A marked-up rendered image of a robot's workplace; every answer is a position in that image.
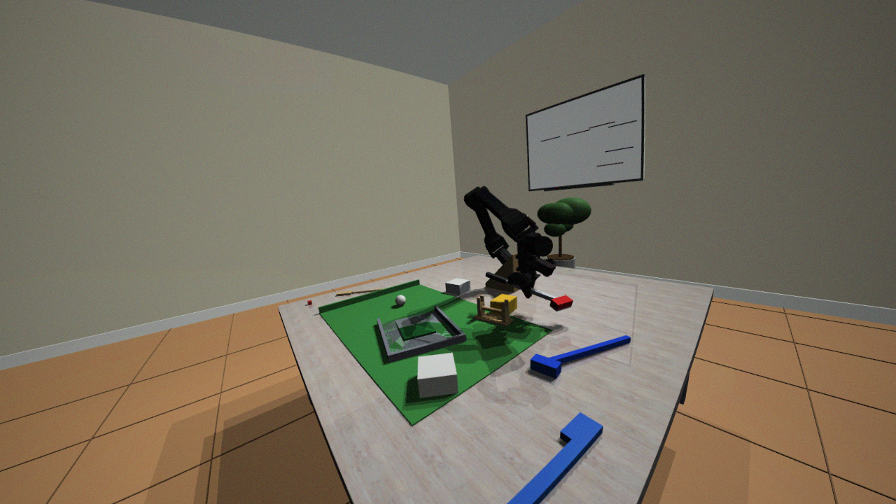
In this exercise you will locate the white cube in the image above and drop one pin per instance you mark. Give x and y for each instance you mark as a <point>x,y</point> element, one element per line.
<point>457,286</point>
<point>437,375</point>

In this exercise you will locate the green mat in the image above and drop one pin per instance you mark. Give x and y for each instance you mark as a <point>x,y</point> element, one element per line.
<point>488,347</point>

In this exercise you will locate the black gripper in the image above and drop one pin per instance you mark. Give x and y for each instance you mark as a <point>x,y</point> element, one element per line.
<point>526,279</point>

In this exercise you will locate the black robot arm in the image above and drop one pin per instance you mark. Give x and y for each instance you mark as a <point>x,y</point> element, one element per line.
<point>513,222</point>

